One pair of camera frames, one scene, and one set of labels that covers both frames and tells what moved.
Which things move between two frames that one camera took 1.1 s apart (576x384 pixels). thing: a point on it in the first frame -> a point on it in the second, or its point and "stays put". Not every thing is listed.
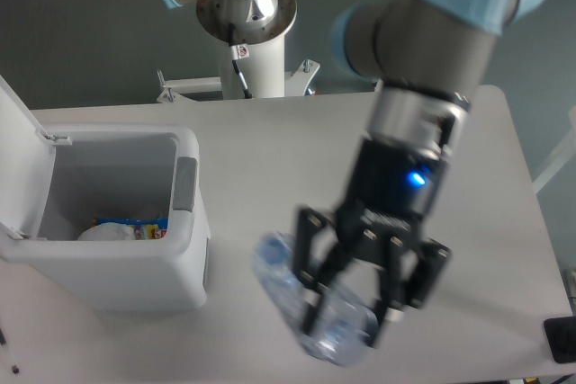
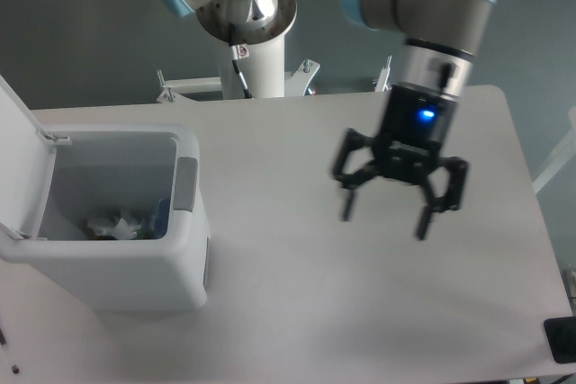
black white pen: (13, 366) stays put
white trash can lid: (27, 166) stays put
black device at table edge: (561, 334) stays put
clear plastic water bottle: (331, 330) -> (159, 223)
